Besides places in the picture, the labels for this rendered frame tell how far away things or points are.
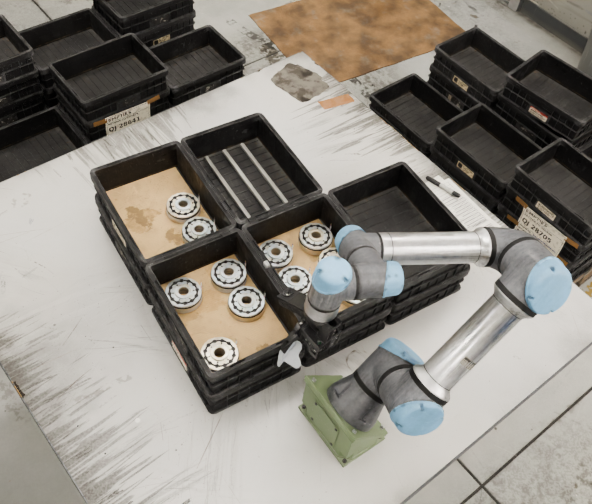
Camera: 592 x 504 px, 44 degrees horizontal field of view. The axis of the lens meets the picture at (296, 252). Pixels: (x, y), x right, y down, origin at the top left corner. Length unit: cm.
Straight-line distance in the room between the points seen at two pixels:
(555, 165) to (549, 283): 160
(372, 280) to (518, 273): 35
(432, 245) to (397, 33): 294
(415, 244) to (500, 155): 172
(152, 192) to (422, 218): 86
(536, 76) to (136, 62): 181
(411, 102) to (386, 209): 135
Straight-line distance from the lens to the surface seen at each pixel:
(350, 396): 188
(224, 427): 205
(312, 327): 164
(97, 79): 330
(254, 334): 203
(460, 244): 171
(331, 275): 146
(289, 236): 224
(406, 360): 184
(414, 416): 175
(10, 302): 233
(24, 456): 286
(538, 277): 165
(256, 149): 248
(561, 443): 307
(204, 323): 205
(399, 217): 235
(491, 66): 380
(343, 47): 433
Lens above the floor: 257
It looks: 52 degrees down
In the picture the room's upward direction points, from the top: 8 degrees clockwise
